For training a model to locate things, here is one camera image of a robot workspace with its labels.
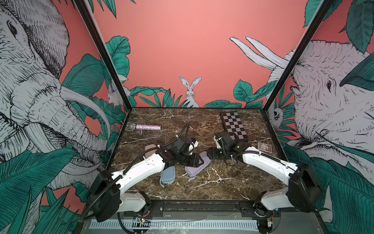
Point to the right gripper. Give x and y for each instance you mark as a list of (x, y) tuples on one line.
[(212, 153)]

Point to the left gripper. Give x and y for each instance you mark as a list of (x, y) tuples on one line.
[(194, 162)]

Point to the purple zippered umbrella case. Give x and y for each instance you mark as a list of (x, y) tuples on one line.
[(204, 162)]

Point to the blue zippered umbrella case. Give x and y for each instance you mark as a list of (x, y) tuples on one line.
[(167, 176)]

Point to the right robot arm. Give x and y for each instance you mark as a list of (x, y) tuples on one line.
[(302, 185)]

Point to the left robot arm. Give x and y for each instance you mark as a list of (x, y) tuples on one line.
[(105, 195)]

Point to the checkered chess board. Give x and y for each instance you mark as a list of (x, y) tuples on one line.
[(232, 124)]

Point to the small card box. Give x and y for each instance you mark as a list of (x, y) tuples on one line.
[(264, 147)]

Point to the glittery purple bottle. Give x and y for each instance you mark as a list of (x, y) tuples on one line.
[(134, 126)]

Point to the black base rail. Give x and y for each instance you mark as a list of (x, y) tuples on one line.
[(158, 208)]

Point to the white perforated cable duct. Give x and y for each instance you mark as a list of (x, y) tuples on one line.
[(244, 225)]

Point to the right black frame post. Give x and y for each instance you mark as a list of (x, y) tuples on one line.
[(317, 18)]

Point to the black frame post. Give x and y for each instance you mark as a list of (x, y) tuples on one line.
[(317, 18), (87, 16)]

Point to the left black frame post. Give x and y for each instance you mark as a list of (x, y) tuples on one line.
[(87, 16)]

